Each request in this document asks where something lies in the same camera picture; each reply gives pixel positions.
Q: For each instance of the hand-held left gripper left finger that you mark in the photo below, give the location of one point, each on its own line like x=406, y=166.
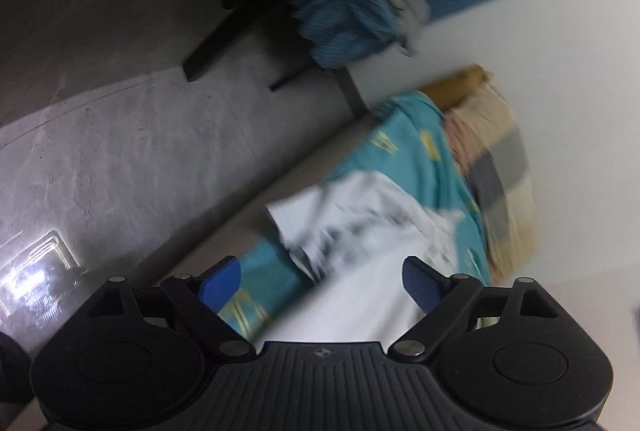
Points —
x=220, y=281

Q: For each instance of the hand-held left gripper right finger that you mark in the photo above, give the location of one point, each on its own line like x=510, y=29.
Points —
x=422, y=286

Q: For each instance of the white garment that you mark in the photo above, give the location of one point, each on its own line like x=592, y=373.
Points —
x=370, y=291

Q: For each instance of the teal printed bed sheet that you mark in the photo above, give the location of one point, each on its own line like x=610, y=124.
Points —
x=415, y=161

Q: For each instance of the plaid pillow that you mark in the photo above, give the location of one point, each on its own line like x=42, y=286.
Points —
x=500, y=171

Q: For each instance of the brown pillow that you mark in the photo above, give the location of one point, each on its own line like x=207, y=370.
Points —
x=450, y=88

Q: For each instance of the dark rounded object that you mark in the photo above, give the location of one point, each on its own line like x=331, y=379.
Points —
x=12, y=368

